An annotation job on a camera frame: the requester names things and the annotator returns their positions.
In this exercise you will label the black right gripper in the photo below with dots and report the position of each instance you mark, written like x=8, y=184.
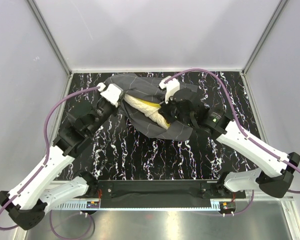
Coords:
x=164, y=110

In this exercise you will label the aluminium slotted rail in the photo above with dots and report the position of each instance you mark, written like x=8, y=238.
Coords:
x=79, y=204

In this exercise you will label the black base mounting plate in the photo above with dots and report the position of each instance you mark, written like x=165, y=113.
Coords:
x=206, y=188

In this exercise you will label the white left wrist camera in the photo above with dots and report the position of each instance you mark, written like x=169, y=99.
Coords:
x=112, y=93

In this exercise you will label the aluminium frame post right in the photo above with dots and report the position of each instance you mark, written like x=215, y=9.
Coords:
x=265, y=34

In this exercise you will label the grey checked pillowcase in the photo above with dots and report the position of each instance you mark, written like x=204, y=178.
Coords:
x=146, y=89

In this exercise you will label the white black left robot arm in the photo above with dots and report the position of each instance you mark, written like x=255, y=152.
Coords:
x=30, y=201

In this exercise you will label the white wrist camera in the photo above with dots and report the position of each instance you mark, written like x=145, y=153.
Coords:
x=170, y=86
x=112, y=93

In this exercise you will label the aluminium frame post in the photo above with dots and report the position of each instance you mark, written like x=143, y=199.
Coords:
x=265, y=34
x=48, y=35

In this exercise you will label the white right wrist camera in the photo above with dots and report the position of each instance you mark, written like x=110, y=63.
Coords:
x=170, y=86

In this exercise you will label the aluminium frame post left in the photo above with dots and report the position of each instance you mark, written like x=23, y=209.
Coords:
x=48, y=35

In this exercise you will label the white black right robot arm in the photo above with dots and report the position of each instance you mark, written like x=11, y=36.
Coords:
x=275, y=169

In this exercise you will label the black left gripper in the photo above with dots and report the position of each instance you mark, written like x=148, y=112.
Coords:
x=116, y=109

